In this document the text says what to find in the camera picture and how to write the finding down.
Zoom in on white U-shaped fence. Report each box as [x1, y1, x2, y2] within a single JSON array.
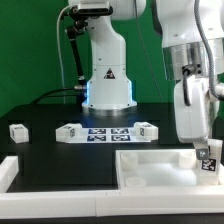
[[0, 156, 224, 219]]

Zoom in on black cables at base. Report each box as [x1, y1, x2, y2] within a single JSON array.
[[30, 87, 88, 106]]

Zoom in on black camera on mount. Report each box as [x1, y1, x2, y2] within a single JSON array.
[[66, 3, 113, 86]]

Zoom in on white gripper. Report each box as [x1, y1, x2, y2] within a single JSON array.
[[174, 75, 210, 160]]

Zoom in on fiducial marker sheet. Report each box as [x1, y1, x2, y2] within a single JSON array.
[[70, 127, 146, 144]]

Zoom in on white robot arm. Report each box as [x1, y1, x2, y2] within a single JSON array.
[[68, 0, 224, 160]]

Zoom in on white square table top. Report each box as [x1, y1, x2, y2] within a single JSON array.
[[116, 149, 224, 191]]

